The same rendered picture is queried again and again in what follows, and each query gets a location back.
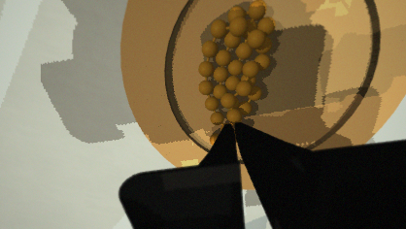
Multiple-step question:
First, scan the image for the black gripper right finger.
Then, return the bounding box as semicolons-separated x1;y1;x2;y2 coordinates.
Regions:
234;122;406;229

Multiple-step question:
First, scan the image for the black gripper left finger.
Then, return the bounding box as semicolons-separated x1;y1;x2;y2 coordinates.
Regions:
118;123;245;229

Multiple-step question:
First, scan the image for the tan round bead board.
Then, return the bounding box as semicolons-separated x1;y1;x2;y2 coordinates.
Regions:
120;0;406;168

